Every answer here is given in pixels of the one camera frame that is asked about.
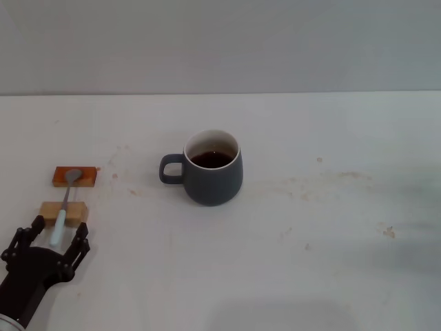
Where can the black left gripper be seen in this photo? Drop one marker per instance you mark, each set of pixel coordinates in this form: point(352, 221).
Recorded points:
point(31, 276)

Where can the grey ceramic coffee cup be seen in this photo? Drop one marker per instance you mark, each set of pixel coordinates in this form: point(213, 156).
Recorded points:
point(213, 186)

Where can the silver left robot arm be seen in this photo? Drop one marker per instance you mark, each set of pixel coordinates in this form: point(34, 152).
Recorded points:
point(8, 324)

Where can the light notched wooden block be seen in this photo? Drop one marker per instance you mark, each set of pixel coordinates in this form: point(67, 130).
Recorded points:
point(46, 210)

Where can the reddish brown wooden block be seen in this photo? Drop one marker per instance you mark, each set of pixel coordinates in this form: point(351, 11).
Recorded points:
point(88, 177)

